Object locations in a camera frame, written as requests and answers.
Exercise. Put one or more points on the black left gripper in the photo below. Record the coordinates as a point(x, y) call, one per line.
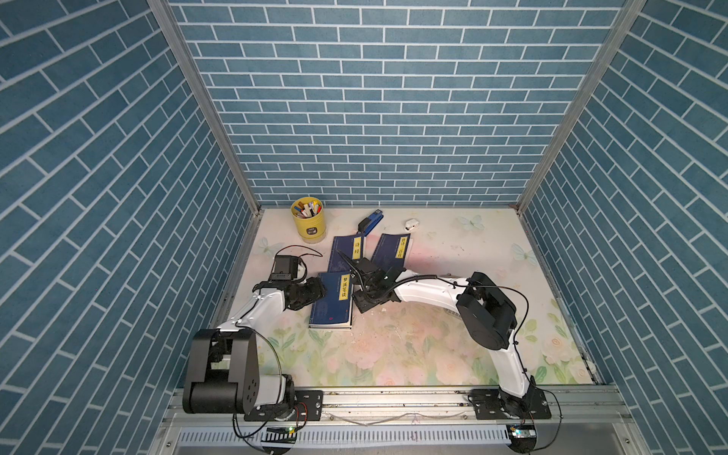
point(315, 291)

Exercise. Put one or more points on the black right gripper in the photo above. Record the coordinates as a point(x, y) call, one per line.
point(359, 302)

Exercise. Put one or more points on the blue book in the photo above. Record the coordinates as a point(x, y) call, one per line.
point(351, 247)
point(334, 310)
point(391, 251)

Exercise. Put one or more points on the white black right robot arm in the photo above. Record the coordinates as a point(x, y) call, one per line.
point(488, 314)

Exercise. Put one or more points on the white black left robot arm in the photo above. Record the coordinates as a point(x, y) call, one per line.
point(223, 374)

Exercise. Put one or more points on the blue black stapler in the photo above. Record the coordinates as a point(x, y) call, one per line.
point(366, 226)

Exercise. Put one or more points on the small white stapler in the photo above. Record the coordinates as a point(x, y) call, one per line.
point(411, 224)

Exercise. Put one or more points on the yellow pen cup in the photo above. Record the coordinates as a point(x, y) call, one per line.
point(309, 219)

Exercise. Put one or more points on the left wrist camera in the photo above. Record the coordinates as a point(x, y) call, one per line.
point(285, 268)

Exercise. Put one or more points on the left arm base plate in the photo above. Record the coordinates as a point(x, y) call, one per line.
point(300, 404)

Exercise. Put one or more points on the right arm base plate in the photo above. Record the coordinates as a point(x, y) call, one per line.
point(495, 404)

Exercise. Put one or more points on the white cable duct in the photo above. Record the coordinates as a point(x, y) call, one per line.
point(350, 437)

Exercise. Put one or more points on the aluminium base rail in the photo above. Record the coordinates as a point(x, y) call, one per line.
point(368, 406)

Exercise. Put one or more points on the aluminium corner post left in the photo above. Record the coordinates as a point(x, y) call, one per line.
point(172, 32)

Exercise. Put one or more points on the aluminium corner post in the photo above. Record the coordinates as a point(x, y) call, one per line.
point(623, 22)
point(172, 32)

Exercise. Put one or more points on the aluminium corner post right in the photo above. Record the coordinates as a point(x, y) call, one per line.
point(623, 22)

